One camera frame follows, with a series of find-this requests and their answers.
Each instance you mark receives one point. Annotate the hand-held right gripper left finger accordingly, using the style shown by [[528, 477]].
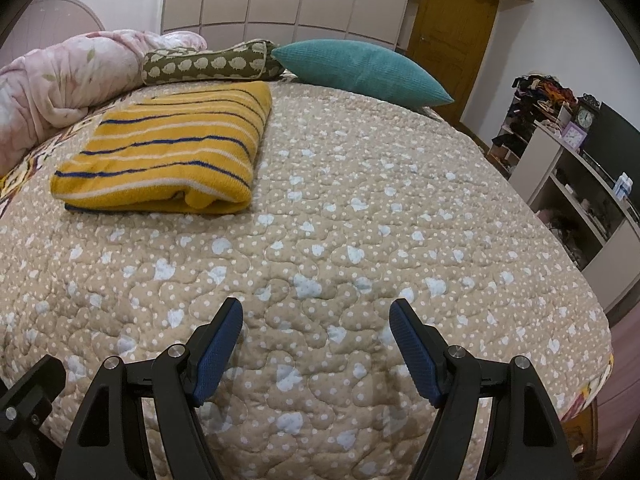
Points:
[[220, 350]]

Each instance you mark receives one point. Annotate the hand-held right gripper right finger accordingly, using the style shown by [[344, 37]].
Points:
[[415, 355]]

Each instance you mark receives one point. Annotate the yellow striped sweater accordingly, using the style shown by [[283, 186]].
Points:
[[175, 145]]

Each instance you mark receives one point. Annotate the pile of clothes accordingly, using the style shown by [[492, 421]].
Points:
[[542, 91]]

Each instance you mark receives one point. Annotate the beige quilted bedspread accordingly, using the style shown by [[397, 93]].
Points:
[[350, 235]]

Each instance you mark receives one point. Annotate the white shelf unit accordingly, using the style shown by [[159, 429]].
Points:
[[555, 160]]

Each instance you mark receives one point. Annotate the colourful diamond pattern blanket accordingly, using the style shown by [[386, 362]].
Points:
[[50, 147]]

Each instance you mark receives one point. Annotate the blue and white box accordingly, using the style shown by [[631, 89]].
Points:
[[623, 186]]

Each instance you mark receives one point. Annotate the purple clock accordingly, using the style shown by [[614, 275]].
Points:
[[574, 136]]

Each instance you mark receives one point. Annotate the olive patterned pillow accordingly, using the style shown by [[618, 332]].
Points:
[[200, 65]]

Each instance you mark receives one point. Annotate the teal pillow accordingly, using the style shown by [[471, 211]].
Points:
[[360, 70]]

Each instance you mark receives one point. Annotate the black television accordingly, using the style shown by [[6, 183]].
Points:
[[617, 145]]

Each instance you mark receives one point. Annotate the black ornate clock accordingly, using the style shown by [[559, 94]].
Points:
[[586, 116]]

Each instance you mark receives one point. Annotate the pink floral comforter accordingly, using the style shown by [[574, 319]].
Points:
[[75, 75]]

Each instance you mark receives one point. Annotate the wooden door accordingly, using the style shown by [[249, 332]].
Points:
[[450, 35]]

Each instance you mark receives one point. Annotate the pink headboard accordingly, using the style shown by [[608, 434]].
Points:
[[65, 15]]

